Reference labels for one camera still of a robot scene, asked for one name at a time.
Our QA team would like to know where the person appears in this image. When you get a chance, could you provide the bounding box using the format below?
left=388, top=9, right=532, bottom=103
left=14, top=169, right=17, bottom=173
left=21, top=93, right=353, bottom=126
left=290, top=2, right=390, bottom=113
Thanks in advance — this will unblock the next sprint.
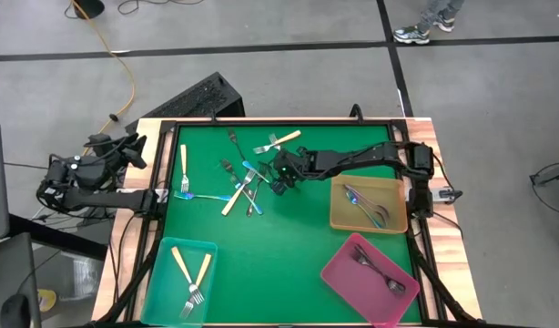
left=391, top=0, right=466, bottom=46

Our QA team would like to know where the black mesh computer case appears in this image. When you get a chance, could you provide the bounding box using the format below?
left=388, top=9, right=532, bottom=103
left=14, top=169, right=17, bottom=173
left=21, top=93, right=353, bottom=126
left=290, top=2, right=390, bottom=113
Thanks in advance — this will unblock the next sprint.
left=124, top=71, right=246, bottom=134

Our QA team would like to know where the grey controller box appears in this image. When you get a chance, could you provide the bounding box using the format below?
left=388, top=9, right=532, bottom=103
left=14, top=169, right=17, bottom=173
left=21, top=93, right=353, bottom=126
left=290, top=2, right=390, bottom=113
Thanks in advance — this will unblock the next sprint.
left=432, top=186, right=463, bottom=205

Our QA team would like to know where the orange extension cable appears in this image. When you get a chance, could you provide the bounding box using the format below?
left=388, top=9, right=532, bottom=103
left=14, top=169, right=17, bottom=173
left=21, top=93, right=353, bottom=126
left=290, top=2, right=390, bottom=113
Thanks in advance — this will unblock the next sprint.
left=69, top=0, right=137, bottom=156

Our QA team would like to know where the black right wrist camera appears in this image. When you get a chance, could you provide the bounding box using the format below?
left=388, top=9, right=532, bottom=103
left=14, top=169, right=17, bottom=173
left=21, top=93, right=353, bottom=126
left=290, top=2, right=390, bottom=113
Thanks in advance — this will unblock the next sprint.
left=269, top=179, right=290, bottom=197

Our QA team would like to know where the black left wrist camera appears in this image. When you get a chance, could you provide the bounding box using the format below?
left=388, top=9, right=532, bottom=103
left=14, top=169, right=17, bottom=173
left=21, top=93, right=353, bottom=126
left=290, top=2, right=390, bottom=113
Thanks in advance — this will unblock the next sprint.
left=87, top=132, right=113, bottom=147

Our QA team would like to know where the yellow plastic bin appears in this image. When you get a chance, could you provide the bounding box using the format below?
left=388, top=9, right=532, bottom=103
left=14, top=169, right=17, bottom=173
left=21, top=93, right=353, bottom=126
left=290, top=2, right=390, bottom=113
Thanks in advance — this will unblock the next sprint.
left=329, top=174, right=410, bottom=235

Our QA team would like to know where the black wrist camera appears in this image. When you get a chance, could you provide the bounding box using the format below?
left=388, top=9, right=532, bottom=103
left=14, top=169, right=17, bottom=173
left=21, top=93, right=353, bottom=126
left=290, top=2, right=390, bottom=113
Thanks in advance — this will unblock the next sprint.
left=269, top=179, right=290, bottom=197
left=87, top=132, right=113, bottom=147

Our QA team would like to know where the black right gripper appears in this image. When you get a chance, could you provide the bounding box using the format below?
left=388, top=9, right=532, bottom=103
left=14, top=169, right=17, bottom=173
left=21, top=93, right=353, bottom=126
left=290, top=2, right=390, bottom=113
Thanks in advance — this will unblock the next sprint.
left=260, top=149, right=318, bottom=184

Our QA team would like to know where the black computer mouse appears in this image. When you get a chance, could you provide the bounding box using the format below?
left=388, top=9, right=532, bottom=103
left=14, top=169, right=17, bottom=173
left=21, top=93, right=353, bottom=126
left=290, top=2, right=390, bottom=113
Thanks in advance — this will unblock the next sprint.
left=0, top=293, right=33, bottom=328

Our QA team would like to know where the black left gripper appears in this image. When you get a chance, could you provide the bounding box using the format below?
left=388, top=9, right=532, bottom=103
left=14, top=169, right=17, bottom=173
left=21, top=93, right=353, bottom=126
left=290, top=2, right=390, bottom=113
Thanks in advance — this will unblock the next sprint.
left=86, top=133, right=148, bottom=177

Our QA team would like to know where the pink plastic bin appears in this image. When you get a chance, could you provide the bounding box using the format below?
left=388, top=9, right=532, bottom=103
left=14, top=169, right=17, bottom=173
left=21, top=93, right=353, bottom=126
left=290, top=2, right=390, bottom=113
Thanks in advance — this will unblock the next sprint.
left=320, top=232, right=422, bottom=328

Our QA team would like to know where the black round stand base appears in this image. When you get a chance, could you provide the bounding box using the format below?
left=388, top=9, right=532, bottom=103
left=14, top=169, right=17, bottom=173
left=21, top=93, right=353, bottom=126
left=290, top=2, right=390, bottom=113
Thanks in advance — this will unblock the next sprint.
left=72, top=0, right=107, bottom=20

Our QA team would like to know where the teal plastic bin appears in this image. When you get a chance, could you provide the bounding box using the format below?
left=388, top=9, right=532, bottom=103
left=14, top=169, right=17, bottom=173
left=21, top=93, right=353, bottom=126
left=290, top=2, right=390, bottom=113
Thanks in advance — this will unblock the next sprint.
left=140, top=236, right=219, bottom=326

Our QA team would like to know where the black cable loop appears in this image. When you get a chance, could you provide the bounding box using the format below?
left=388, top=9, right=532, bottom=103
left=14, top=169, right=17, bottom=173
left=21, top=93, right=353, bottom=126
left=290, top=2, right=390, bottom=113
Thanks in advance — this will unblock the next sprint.
left=349, top=103, right=366, bottom=125

